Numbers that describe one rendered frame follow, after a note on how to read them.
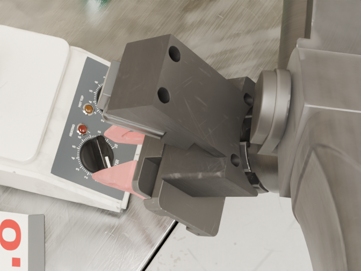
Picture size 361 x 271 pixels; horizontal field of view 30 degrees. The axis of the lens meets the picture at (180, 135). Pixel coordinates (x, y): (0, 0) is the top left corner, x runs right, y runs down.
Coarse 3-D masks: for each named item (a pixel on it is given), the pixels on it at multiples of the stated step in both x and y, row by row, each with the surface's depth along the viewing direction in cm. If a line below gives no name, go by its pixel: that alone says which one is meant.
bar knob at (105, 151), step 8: (88, 144) 60; (96, 144) 59; (104, 144) 59; (80, 152) 60; (88, 152) 60; (96, 152) 59; (104, 152) 59; (112, 152) 61; (88, 160) 59; (96, 160) 60; (104, 160) 59; (112, 160) 61; (88, 168) 59; (96, 168) 60; (104, 168) 59
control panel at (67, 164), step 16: (96, 64) 62; (80, 80) 61; (96, 80) 62; (80, 96) 61; (96, 96) 62; (80, 112) 60; (96, 112) 61; (64, 128) 59; (96, 128) 61; (64, 144) 59; (80, 144) 60; (112, 144) 61; (128, 144) 62; (64, 160) 59; (80, 160) 59; (128, 160) 62; (64, 176) 58; (80, 176) 59; (112, 192) 60
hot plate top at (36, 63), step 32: (0, 32) 60; (32, 32) 60; (0, 64) 59; (32, 64) 59; (64, 64) 59; (0, 96) 58; (32, 96) 58; (0, 128) 57; (32, 128) 57; (32, 160) 56
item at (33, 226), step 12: (24, 216) 62; (36, 216) 63; (24, 228) 62; (36, 228) 62; (24, 240) 62; (36, 240) 62; (24, 252) 61; (36, 252) 61; (24, 264) 61; (36, 264) 61
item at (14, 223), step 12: (0, 216) 61; (12, 216) 61; (0, 228) 60; (12, 228) 61; (0, 240) 60; (12, 240) 61; (0, 252) 59; (12, 252) 60; (0, 264) 59; (12, 264) 60
